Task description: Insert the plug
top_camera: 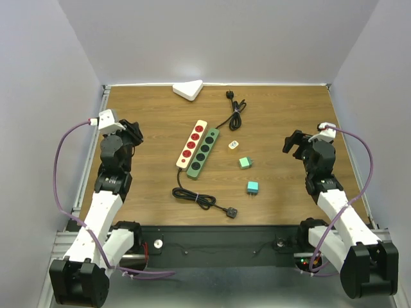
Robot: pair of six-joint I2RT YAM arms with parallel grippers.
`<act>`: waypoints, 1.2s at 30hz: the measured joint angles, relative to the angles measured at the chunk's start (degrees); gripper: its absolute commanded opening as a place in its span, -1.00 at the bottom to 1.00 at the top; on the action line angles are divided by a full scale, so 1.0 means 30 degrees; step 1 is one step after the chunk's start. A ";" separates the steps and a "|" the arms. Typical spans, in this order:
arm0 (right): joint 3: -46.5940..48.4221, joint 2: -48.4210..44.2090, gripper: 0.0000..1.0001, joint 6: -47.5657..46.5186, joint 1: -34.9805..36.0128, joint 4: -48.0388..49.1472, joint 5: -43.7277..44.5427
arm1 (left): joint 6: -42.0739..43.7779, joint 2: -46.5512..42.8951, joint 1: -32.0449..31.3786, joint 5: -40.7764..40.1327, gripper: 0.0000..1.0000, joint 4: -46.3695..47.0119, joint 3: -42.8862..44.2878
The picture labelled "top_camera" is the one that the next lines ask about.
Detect black cord of cream strip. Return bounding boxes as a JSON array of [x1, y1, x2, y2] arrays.
[[171, 167, 240, 219]]

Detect cream red power strip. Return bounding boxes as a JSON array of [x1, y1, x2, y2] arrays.
[[175, 120, 208, 171]]

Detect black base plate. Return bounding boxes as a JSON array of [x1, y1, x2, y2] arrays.
[[120, 225, 314, 270]]

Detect white triangular device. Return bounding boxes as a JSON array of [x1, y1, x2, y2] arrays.
[[172, 80, 204, 101]]

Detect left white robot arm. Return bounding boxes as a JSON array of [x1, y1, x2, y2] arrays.
[[49, 119, 144, 307]]

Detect aluminium frame rail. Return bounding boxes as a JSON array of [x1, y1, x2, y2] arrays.
[[37, 85, 112, 308]]

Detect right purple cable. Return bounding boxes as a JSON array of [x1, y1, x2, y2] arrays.
[[294, 126, 374, 278]]

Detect green charger plug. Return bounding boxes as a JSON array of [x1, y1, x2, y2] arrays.
[[239, 157, 254, 169]]

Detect black cord of green strip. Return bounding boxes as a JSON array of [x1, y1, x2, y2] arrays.
[[214, 90, 247, 132]]

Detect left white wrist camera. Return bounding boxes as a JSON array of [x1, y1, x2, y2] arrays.
[[89, 109, 125, 135]]

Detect purple cable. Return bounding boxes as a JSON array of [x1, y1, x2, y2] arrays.
[[53, 120, 176, 280], [294, 126, 374, 278]]

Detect green black power strip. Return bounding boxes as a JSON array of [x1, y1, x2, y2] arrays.
[[186, 128, 220, 180]]

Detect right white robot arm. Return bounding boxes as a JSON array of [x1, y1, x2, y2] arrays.
[[283, 123, 399, 299]]

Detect yellow charger plug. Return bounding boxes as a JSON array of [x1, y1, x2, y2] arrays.
[[228, 141, 240, 153]]

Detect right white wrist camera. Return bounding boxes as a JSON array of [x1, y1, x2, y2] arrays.
[[308, 122, 337, 143]]

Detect teal charger plug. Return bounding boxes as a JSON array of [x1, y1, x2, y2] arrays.
[[247, 181, 259, 195]]

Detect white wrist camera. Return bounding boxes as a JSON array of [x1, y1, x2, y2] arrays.
[[89, 109, 125, 135], [308, 122, 337, 143]]

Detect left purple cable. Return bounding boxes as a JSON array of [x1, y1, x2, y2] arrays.
[[53, 120, 176, 280]]

